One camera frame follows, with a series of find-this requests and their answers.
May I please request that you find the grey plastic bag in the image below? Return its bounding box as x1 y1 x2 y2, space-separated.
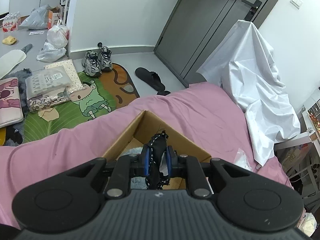
19 4 53 30

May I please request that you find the brown cardboard box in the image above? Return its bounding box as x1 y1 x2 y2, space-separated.
102 110 213 191

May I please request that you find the pink cartoon cushion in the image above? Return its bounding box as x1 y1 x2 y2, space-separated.
0 77 24 128

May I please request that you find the grey paw plush toy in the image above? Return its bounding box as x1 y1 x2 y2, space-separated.
119 146 148 190

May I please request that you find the white storage rack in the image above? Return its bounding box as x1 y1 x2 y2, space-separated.
59 0 76 26

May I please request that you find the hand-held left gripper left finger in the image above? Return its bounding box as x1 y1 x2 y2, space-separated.
59 144 153 199

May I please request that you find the white plastic bag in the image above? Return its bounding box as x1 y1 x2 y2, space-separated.
47 20 70 49

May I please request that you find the pink bed sheet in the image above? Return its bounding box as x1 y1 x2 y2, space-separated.
0 82 304 232

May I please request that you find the grey door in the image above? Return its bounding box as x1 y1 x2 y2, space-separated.
154 0 292 88

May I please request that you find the orange and white carton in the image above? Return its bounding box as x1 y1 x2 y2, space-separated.
48 6 62 29

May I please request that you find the cartoon floor mat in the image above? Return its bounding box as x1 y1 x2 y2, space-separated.
23 62 140 143

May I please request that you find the white oval pad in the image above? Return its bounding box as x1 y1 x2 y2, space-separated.
0 44 33 79

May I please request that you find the cream dotted package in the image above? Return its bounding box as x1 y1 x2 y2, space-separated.
44 59 83 81

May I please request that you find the white desk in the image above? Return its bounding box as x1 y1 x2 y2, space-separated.
274 107 320 151

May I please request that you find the clear crumpled plastic bag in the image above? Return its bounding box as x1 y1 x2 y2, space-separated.
37 41 67 63

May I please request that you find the black lace cloth item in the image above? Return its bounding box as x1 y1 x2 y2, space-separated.
144 129 173 190

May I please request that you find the pack of small bottles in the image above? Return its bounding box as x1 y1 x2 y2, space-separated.
2 12 22 33

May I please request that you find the black door handle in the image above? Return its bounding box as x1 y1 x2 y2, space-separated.
241 0 263 19

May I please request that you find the brown cardboard scrap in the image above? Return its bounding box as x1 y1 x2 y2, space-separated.
37 107 60 121

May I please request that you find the printed tote bag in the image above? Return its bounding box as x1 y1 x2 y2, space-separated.
275 142 320 182

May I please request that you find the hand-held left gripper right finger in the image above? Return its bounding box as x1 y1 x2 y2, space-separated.
164 144 262 199

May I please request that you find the yellow slipper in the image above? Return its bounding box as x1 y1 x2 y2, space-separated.
2 36 18 46

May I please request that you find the floral patterned package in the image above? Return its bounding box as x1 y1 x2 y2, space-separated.
27 87 85 113

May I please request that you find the dark grey fuzzy rug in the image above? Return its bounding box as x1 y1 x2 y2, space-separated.
5 68 33 114

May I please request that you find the clear package with grey cloth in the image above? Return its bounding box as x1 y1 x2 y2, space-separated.
25 67 83 100

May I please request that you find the white cloth cover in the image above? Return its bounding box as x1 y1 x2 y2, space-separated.
196 19 301 167

